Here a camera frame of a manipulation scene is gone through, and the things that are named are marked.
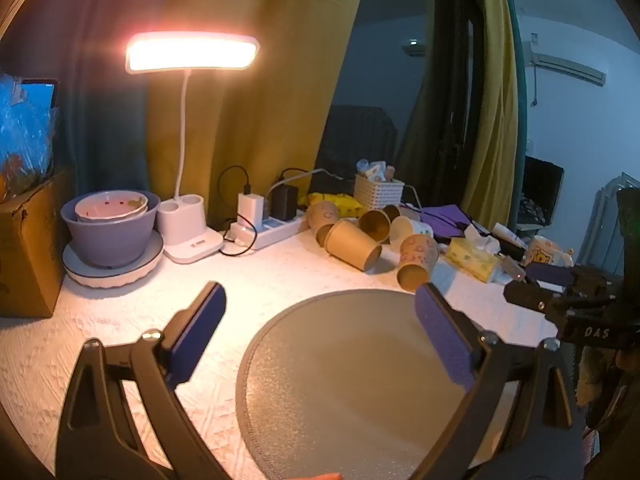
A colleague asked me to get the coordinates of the white cartoon mug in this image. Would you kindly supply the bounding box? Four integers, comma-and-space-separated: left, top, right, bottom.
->
523, 235, 574, 268

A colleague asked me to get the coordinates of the fingertip at bottom edge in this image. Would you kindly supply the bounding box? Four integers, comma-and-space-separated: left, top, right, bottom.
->
305, 472, 343, 480

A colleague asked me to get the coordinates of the white round plate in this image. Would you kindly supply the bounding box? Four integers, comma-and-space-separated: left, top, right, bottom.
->
62, 231, 164, 289

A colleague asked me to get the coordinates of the pink patterned paper cup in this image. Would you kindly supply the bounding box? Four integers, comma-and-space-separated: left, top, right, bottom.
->
396, 234, 439, 292

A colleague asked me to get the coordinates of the pink inner bowl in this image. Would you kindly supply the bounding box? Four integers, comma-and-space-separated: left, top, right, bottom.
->
74, 190, 149, 223

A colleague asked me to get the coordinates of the yellow snack bag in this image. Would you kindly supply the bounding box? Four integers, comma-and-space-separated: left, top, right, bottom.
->
307, 192, 367, 218

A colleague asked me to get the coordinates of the cardboard box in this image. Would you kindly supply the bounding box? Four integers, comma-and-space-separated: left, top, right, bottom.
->
0, 169, 75, 318

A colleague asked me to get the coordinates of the round grey placemat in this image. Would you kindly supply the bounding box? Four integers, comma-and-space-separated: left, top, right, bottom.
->
235, 289, 464, 479

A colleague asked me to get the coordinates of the plastic bag with fruit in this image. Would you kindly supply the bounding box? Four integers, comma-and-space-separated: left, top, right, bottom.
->
1, 73, 58, 203

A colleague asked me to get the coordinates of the brown paper cup with print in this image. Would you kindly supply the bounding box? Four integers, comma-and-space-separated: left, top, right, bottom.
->
306, 200, 340, 247

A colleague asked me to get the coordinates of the purple bowl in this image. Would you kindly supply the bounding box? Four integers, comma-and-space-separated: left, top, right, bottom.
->
61, 191, 160, 266

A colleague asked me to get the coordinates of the black power adapter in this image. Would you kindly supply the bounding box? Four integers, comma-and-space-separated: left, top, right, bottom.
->
270, 184, 298, 221

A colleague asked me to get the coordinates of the white floral paper cup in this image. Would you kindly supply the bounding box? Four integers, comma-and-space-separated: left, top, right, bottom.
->
390, 216, 434, 252

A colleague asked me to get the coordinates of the purple cloth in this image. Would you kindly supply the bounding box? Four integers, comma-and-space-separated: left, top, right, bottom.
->
409, 205, 472, 244

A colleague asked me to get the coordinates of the yellow tissue pack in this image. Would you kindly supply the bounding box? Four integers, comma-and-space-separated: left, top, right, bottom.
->
446, 237, 500, 283

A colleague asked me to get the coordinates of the large brown paper cup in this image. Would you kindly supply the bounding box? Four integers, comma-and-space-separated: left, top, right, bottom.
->
324, 219, 382, 272

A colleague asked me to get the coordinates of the white charger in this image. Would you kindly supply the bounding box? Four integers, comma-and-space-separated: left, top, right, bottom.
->
238, 193, 265, 232

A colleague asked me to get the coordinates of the dark monitor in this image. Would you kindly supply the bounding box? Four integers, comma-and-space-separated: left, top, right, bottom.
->
518, 156, 564, 226

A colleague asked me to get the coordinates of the white power strip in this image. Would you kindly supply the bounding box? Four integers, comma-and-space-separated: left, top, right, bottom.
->
220, 210, 308, 257

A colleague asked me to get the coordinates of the white desk lamp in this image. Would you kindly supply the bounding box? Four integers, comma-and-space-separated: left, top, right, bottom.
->
124, 30, 262, 265

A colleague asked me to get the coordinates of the air conditioner unit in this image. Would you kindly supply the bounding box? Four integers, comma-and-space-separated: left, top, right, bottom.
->
529, 42, 608, 87

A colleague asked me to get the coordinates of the white woven basket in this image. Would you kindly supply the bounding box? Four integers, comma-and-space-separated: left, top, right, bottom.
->
354, 176, 405, 209

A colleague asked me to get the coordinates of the yellow curtain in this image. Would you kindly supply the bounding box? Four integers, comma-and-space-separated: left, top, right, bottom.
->
146, 0, 360, 226

